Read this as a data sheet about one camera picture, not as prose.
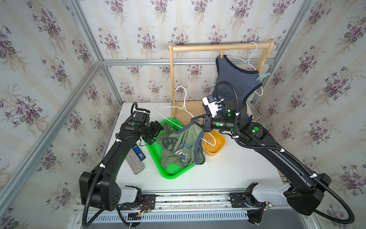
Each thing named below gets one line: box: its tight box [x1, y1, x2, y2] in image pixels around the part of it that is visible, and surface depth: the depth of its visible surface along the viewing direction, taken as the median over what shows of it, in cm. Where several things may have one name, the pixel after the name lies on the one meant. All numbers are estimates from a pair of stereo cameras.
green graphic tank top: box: [156, 121, 206, 169], surface depth 75 cm
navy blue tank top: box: [212, 55, 263, 105], surface depth 86 cm
